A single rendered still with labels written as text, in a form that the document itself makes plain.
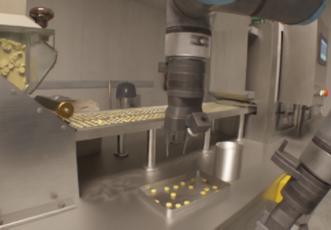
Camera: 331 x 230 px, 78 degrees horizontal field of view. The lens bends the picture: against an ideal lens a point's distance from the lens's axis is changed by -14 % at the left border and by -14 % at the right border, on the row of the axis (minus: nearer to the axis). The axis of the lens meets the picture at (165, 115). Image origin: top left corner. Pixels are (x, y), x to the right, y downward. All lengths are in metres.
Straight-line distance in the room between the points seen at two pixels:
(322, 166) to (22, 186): 0.55
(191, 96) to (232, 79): 0.67
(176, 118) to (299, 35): 0.81
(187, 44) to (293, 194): 0.34
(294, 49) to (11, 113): 1.05
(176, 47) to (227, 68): 0.69
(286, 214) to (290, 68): 0.76
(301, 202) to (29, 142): 0.51
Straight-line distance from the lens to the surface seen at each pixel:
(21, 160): 0.48
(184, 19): 0.44
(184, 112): 0.45
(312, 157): 0.45
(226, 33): 1.14
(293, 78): 1.11
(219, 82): 1.13
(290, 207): 0.48
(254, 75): 1.11
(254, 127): 1.12
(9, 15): 0.52
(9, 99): 0.45
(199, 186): 0.61
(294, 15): 0.41
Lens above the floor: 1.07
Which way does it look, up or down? 9 degrees down
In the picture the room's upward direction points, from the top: 3 degrees clockwise
